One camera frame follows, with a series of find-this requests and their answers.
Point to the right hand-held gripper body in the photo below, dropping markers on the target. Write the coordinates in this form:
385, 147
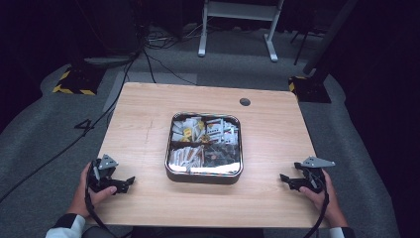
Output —
312, 180

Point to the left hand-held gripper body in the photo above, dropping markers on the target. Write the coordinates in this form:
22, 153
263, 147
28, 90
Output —
102, 172

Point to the dark brown divided box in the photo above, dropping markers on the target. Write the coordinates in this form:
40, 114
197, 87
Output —
198, 180

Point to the clear plastic box lid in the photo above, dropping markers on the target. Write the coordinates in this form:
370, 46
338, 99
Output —
214, 170

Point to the person's right hand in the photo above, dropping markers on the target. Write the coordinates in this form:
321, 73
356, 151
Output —
330, 208

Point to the person's left hand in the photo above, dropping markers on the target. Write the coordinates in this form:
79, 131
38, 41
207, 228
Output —
82, 201

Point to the pile of white orange sticks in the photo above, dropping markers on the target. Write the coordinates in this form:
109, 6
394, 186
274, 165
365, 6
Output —
185, 157

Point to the pile of dark packets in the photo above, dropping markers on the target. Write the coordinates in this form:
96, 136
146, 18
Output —
223, 155

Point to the pile of white yellow packets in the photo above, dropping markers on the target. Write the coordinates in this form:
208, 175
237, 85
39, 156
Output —
188, 131

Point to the pile of white red-label packets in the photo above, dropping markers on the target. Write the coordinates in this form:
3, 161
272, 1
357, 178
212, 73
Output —
221, 130

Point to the black yellow striped stand base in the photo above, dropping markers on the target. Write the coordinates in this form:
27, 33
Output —
310, 89
79, 81

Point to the black tripod legs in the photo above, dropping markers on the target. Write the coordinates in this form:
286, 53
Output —
302, 44

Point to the dark slanted pole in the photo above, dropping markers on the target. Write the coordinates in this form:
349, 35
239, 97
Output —
330, 36

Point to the white metal stand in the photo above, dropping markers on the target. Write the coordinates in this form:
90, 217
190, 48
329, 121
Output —
241, 10

